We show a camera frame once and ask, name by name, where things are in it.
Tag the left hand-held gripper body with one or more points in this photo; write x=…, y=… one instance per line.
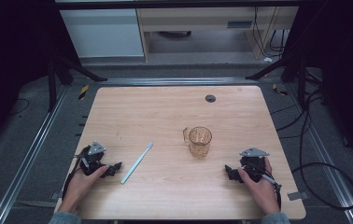
x=91, y=160

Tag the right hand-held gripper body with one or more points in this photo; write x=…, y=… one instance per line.
x=254, y=161

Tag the person's left hand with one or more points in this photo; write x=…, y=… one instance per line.
x=81, y=183

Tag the person's right hand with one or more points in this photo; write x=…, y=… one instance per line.
x=258, y=189

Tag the light blue toothbrush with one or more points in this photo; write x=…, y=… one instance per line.
x=136, y=163

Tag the yellow black striped tape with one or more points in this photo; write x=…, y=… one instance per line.
x=279, y=90
x=83, y=92

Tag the black metal stand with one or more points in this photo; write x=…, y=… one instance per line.
x=56, y=71
x=293, y=68

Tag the white cabinet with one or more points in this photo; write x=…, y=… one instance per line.
x=103, y=32

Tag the grey metal table bracket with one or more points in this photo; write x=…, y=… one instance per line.
x=298, y=196

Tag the aluminium floor rail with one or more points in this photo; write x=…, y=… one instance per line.
x=330, y=168
x=177, y=81
x=25, y=161

